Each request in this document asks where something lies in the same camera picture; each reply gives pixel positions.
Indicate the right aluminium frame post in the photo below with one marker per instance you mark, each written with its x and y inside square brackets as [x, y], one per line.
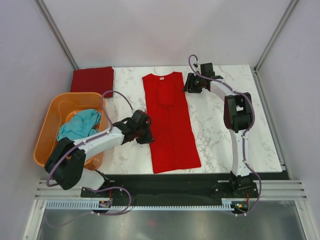
[275, 34]

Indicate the bright red t shirt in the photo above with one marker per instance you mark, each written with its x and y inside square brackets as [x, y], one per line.
[174, 146]

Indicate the folded dark red t shirt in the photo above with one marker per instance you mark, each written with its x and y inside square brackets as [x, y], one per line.
[96, 80]

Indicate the aluminium frame post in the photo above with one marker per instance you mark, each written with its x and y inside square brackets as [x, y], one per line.
[44, 10]
[275, 34]

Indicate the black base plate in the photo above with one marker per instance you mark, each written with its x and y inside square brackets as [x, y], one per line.
[157, 190]

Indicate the orange plastic basket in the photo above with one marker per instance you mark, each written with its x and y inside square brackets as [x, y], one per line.
[61, 110]

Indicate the teal t shirt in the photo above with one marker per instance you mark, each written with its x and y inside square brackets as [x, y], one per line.
[83, 124]

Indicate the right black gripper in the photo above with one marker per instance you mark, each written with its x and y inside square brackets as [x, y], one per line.
[191, 77]

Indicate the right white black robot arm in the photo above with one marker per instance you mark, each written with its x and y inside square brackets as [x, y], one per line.
[238, 113]

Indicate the left aluminium frame post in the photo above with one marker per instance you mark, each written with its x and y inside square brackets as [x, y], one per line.
[44, 10]

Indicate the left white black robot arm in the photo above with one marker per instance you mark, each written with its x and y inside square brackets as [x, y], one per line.
[66, 164]

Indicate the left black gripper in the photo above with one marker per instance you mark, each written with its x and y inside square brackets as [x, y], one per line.
[148, 138]

